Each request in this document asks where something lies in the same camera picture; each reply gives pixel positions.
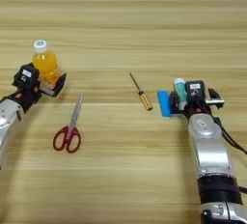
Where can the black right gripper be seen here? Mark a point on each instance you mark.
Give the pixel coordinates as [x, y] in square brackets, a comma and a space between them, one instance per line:
[199, 107]

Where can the white teal glue stick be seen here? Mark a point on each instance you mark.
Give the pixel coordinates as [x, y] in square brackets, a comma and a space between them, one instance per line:
[180, 89]

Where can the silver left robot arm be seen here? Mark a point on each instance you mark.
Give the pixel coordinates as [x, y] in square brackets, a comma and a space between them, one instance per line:
[8, 118]

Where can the blue rectangular eraser block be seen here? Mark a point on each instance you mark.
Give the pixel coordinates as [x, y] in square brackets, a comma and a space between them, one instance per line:
[164, 104]

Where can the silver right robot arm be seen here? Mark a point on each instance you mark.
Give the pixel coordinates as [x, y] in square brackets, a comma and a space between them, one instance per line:
[209, 150]

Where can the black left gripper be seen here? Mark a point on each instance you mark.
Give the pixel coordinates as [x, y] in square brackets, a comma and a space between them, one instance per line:
[27, 97]

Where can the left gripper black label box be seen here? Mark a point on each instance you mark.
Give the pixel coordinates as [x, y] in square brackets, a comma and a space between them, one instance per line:
[25, 75]

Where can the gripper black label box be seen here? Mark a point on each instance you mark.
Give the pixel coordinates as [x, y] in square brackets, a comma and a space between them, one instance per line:
[195, 91]
[25, 75]

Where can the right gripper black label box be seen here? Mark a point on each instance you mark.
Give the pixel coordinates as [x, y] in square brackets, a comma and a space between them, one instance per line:
[195, 91]

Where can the orange juice bottle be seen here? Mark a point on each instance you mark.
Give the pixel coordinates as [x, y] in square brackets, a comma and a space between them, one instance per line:
[45, 63]

